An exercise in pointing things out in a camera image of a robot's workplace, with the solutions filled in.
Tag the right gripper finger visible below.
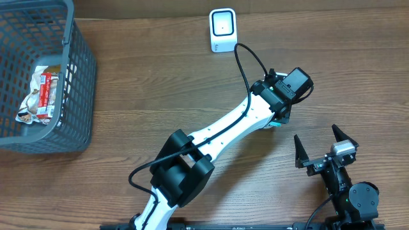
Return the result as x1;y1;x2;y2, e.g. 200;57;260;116
294;135;309;168
332;124;359;148

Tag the teal wet wipes pack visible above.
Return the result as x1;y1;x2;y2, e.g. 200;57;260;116
268;121;281;128

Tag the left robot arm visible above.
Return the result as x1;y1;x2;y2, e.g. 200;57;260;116
128;68;313;229

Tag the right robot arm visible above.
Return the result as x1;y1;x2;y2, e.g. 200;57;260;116
294;124;385;230

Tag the white barcode scanner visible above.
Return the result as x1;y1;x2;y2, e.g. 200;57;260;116
209;8;238;53

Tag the red snack stick packet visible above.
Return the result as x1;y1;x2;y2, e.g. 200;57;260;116
36;72;54;119

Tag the grey plastic mesh basket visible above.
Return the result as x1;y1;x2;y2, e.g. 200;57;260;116
1;1;96;154

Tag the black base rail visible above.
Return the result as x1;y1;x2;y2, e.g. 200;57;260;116
99;222;386;230

